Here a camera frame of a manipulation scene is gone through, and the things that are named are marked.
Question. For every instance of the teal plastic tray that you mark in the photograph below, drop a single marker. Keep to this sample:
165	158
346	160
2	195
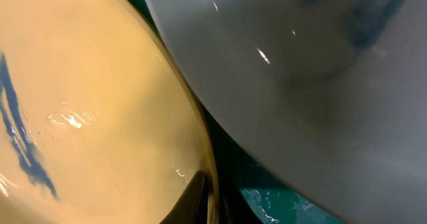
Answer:
267	197

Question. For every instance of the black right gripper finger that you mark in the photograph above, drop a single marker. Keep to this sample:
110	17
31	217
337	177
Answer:
191	207

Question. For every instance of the light blue plate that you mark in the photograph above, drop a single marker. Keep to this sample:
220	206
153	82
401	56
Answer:
328	95

